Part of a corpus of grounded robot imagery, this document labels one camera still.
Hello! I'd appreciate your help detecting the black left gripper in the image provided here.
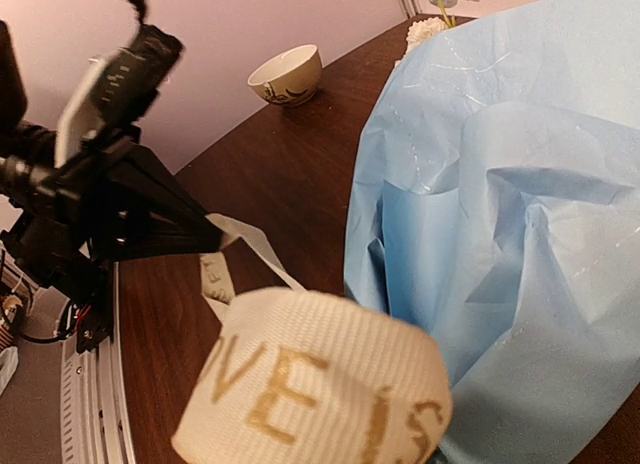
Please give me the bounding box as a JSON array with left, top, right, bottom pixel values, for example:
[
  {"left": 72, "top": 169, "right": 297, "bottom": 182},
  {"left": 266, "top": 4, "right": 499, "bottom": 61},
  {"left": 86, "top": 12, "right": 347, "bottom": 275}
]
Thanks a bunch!
[{"left": 1, "top": 133, "right": 223, "bottom": 294}]

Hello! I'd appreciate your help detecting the cream ribbon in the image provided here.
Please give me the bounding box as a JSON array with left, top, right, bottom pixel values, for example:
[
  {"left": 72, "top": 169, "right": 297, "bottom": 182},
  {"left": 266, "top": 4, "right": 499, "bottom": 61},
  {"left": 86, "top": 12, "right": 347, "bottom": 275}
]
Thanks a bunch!
[{"left": 172, "top": 213, "right": 453, "bottom": 463}]

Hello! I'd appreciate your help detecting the blue wrapping paper sheet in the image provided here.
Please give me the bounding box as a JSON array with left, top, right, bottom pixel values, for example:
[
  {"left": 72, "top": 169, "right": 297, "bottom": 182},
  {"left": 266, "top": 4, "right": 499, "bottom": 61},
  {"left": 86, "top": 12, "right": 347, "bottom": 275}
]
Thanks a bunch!
[{"left": 344, "top": 0, "right": 639, "bottom": 463}]

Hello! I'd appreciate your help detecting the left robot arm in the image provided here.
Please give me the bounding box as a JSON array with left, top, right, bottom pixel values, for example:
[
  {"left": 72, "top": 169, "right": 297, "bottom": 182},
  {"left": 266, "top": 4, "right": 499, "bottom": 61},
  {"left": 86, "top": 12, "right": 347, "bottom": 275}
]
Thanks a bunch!
[{"left": 1, "top": 24, "right": 223, "bottom": 353}]

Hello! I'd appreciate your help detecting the small patterned ceramic bowl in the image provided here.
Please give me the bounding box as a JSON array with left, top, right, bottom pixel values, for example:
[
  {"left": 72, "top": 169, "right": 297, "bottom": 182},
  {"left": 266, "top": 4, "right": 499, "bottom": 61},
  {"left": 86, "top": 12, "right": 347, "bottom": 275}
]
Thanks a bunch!
[{"left": 247, "top": 44, "right": 323, "bottom": 107}]

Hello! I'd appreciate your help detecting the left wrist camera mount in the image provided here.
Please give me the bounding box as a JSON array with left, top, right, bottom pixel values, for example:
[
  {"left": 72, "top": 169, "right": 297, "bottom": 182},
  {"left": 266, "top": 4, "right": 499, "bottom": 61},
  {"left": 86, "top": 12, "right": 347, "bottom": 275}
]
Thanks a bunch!
[{"left": 54, "top": 24, "right": 184, "bottom": 168}]

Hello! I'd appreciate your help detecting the front aluminium rail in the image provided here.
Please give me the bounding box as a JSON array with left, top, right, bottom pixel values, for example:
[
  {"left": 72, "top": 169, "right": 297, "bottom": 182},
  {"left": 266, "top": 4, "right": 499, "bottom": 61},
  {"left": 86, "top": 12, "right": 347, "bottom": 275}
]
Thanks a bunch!
[{"left": 60, "top": 269, "right": 137, "bottom": 464}]

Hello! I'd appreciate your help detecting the left aluminium corner post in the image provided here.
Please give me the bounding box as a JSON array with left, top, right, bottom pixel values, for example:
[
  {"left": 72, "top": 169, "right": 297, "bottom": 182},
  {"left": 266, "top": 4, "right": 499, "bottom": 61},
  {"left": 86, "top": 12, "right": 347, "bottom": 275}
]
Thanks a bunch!
[{"left": 399, "top": 0, "right": 423, "bottom": 18}]

